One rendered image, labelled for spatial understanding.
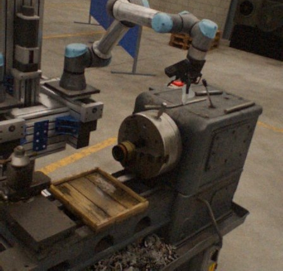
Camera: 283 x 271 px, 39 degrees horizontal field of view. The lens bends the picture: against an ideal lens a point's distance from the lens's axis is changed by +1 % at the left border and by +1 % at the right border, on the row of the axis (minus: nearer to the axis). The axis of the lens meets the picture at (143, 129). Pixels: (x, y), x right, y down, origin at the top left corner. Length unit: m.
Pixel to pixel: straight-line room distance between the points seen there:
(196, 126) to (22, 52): 0.94
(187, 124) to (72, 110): 0.70
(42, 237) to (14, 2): 1.18
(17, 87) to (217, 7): 10.63
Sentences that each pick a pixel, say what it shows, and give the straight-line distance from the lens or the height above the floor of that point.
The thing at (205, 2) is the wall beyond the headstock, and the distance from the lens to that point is 12.62.
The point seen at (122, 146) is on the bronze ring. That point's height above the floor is 1.12.
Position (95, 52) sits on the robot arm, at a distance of 2.24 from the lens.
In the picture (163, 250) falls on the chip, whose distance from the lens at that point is 2.11.
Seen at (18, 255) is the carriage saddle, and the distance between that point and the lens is 1.50.
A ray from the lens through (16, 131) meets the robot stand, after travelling 1.93.
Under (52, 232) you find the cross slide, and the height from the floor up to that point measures 0.97.
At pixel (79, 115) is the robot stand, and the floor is 1.06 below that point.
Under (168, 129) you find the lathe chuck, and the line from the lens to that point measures 1.82.
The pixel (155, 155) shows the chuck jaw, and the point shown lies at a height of 1.10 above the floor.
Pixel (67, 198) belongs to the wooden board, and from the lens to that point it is 1.77.
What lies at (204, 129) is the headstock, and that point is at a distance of 1.84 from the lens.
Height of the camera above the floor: 1.91
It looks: 24 degrees down
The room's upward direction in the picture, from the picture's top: 10 degrees clockwise
